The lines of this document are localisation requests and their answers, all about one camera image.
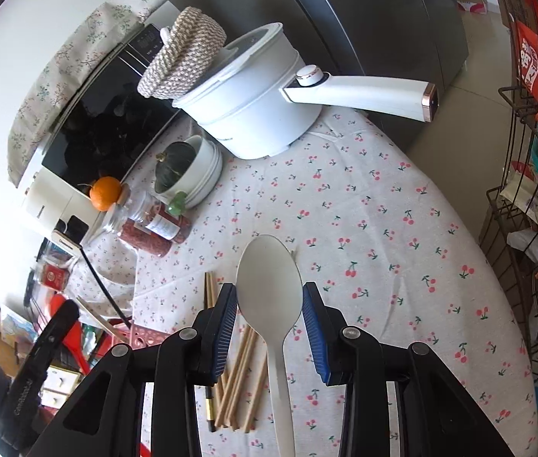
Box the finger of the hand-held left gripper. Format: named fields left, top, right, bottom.
left=36, top=299, right=82, bottom=346

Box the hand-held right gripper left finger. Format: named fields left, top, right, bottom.
left=26, top=282, right=239, bottom=457

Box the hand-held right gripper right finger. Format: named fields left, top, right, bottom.
left=300, top=282, right=508, bottom=457

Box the red spoon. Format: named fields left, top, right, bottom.
left=50, top=294, right=93, bottom=375

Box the bundle of wooden chopsticks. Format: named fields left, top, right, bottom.
left=204, top=271, right=271, bottom=435

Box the white plastic spoon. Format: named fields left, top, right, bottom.
left=236, top=234, right=304, bottom=457

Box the pink perforated utensil holder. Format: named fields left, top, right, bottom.
left=116, top=323, right=169, bottom=352

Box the red tin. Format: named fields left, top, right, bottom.
left=41, top=264, right=71, bottom=292

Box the framed picture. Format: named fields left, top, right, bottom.
left=0, top=304, right=38, bottom=349

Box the small glass jar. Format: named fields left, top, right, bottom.
left=36, top=239, right=76, bottom=268

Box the cherry print tablecloth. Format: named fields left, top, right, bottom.
left=67, top=100, right=538, bottom=457

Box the glass jar with wooden lid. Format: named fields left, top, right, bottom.
left=87, top=183, right=175, bottom=259

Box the white air fryer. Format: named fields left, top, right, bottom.
left=18, top=166, right=105, bottom=259

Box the labelled clear plastic jar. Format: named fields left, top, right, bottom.
left=129, top=189, right=194, bottom=246

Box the orange mandarin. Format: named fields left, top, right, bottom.
left=89, top=176, right=123, bottom=211

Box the small green object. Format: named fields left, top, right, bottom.
left=166, top=192, right=189, bottom=215

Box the dark green squash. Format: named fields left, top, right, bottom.
left=155, top=140, right=199, bottom=192

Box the black microwave oven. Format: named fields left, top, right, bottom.
left=22, top=24, right=185, bottom=192

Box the white electric cooking pot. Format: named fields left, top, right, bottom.
left=171, top=23, right=441, bottom=160

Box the floral dust cover cloth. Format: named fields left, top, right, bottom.
left=6, top=0, right=173, bottom=187

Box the white snack packet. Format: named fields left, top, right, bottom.
left=498, top=161, right=538, bottom=213

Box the grey refrigerator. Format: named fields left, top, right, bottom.
left=121, top=0, right=470, bottom=153

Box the black wire rack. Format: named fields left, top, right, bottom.
left=477, top=0, right=538, bottom=393

